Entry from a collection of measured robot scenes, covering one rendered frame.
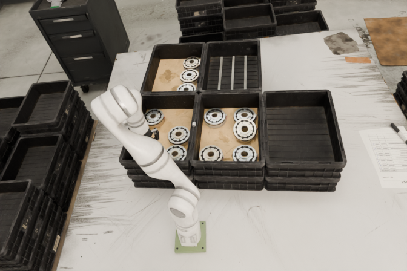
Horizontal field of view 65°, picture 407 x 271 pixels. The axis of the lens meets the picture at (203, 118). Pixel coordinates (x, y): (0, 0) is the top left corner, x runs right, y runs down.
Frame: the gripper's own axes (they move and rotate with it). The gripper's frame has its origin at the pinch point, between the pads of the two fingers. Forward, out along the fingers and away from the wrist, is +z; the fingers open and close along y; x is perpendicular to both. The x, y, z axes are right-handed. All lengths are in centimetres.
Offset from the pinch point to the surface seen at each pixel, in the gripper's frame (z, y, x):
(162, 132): 4.8, 10.1, 8.4
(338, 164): -6, 54, -56
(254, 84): 5, 64, 6
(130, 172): 4.0, -11.6, -3.3
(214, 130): 4.6, 30.1, -6.7
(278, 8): 41, 162, 94
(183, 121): 4.8, 21.9, 7.6
